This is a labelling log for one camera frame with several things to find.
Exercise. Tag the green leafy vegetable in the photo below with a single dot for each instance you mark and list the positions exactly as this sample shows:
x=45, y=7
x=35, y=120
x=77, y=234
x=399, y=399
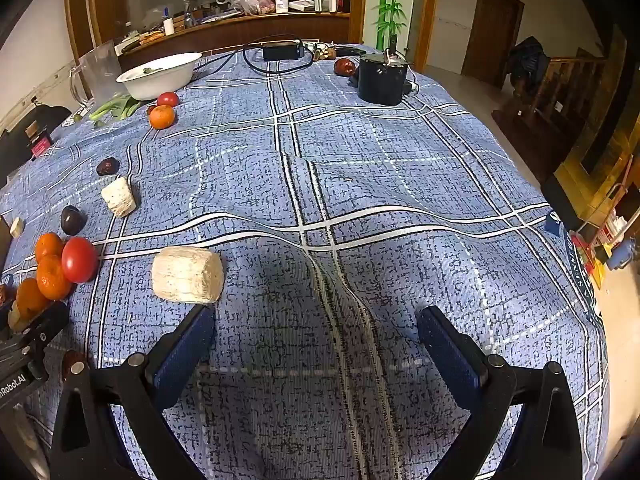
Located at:
x=115, y=107

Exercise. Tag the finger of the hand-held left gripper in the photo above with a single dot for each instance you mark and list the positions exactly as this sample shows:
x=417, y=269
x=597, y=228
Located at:
x=45, y=322

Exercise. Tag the dark purple plum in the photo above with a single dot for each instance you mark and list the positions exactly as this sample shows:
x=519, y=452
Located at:
x=72, y=220

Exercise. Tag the white round bun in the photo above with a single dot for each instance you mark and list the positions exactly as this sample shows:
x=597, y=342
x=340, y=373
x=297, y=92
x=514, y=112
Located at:
x=187, y=275

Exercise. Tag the white cup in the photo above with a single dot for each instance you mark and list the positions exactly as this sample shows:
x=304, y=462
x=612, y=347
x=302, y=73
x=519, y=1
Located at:
x=169, y=26

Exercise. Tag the red metal frame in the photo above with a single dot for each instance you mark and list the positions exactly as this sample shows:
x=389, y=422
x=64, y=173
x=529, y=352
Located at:
x=597, y=210

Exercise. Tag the wooden door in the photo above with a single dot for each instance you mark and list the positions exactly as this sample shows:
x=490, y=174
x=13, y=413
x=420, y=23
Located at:
x=492, y=35

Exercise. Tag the white enamel basin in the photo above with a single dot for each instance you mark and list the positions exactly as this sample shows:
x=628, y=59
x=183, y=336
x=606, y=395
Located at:
x=157, y=77

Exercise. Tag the black power adapter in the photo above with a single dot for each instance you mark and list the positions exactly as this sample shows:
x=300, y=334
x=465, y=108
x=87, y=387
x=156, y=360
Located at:
x=282, y=51

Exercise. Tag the dark jacket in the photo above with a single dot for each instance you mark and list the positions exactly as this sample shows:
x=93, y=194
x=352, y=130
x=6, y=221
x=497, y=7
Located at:
x=525, y=60

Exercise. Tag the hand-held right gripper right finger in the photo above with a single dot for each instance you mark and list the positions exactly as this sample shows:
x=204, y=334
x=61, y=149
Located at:
x=450, y=355

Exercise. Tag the wooden framed counter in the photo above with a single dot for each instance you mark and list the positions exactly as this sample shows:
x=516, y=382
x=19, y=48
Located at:
x=225, y=27

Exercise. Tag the blue plastic container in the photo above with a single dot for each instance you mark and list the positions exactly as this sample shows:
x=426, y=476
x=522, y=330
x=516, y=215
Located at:
x=620, y=255

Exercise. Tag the wooden stair railing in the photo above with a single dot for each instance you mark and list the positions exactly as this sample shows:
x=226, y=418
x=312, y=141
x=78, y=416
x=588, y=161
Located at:
x=565, y=85

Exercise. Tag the white flat box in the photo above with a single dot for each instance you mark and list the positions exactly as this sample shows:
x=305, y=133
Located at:
x=302, y=4

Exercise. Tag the red jujube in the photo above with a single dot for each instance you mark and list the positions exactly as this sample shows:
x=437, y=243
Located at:
x=2, y=294
x=74, y=362

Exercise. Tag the small red tomato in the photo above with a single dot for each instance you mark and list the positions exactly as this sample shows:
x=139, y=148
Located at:
x=167, y=99

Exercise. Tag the pink box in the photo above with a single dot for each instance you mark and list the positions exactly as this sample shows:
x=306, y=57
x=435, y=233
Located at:
x=40, y=144

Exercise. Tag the blue plaid tablecloth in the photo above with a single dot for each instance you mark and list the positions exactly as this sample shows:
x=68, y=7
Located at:
x=350, y=185

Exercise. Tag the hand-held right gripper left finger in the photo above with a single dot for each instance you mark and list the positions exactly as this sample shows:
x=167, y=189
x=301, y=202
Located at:
x=185, y=350

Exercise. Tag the glass bottle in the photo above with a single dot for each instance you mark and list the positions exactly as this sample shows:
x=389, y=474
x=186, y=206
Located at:
x=189, y=16

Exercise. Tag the black cylindrical pot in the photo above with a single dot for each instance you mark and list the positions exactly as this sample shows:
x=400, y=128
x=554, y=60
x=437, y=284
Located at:
x=382, y=80

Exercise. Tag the dark jujube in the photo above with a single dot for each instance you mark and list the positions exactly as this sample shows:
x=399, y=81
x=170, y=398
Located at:
x=107, y=166

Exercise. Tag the black sofa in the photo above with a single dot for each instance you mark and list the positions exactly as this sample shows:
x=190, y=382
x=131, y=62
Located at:
x=25, y=125

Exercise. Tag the orange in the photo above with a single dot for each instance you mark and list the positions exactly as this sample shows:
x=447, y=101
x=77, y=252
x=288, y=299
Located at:
x=162, y=116
x=48, y=246
x=52, y=277
x=31, y=297

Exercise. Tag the dark red fruit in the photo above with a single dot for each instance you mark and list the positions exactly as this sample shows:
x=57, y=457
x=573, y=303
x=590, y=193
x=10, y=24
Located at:
x=345, y=66

